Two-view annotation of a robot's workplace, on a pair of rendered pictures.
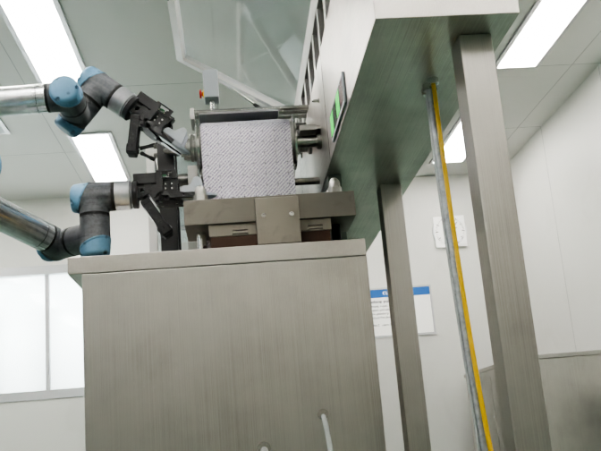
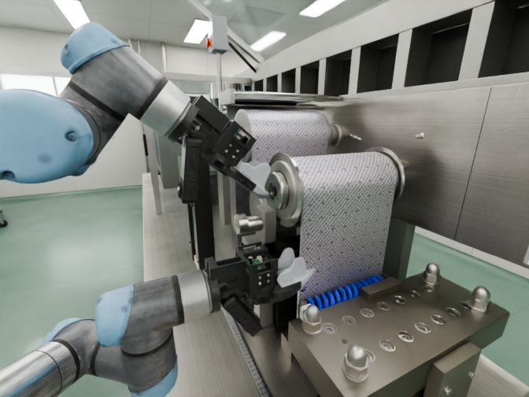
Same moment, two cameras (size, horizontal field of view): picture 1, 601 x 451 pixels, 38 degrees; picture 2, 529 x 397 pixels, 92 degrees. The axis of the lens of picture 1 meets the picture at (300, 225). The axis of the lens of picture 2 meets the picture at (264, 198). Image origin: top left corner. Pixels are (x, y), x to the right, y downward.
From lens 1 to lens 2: 204 cm
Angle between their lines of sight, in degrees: 37
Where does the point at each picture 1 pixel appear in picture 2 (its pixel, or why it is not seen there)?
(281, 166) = (379, 224)
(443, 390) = not seen: hidden behind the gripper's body
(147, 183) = (231, 276)
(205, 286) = not seen: outside the picture
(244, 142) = (351, 198)
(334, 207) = (491, 335)
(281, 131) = (387, 181)
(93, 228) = (153, 374)
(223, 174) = (323, 242)
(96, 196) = (152, 328)
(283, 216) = (461, 380)
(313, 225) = not seen: hidden behind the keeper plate
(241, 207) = (416, 376)
